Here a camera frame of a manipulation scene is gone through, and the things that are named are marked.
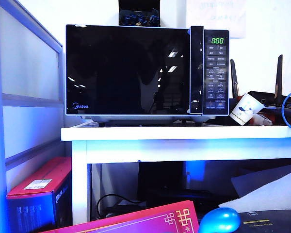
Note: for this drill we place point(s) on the black paper shredder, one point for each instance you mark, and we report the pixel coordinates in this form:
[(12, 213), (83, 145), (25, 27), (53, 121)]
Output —
[(271, 222)]

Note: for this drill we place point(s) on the black box of blue roses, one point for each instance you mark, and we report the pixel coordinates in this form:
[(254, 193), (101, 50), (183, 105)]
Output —
[(139, 18)]

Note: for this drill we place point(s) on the red blue router carton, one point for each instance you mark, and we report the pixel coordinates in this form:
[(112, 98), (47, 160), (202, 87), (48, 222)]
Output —
[(38, 195)]

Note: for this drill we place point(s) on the white wooden table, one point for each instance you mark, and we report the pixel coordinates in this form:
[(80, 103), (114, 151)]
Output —
[(160, 145)]

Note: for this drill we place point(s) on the black computer case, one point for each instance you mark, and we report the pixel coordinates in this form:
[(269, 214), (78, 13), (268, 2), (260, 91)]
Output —
[(160, 176)]

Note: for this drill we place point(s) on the black mouse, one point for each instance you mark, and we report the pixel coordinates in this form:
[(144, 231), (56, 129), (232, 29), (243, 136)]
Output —
[(126, 210)]

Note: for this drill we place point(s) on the white paper cup blue print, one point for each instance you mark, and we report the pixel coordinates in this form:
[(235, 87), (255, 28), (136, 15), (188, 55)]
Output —
[(245, 108)]

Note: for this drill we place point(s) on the red white small packet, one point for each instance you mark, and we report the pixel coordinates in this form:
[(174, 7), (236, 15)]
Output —
[(262, 120)]

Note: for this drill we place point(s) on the white foam sheet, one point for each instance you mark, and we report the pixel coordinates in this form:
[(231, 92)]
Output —
[(269, 197)]

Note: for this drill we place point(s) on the paper notice with handwriting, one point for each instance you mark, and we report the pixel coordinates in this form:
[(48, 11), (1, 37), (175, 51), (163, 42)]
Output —
[(215, 17)]

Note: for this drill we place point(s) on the black silver microwave oven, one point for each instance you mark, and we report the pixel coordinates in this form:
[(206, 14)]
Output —
[(217, 72)]

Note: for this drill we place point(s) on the glossy blue rounded object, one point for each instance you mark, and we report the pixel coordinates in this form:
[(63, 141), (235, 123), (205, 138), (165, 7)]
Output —
[(220, 219)]

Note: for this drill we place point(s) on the magenta gift box gold pattern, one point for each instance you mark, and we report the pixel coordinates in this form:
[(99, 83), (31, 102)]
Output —
[(135, 219)]

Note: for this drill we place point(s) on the grey frosted office partition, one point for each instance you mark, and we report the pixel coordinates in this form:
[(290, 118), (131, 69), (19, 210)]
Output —
[(26, 72)]

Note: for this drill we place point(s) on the black router with antennas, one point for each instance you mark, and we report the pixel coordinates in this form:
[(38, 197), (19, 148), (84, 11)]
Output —
[(269, 97)]

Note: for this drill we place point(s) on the white flat board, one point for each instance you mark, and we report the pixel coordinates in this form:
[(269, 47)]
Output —
[(257, 178)]

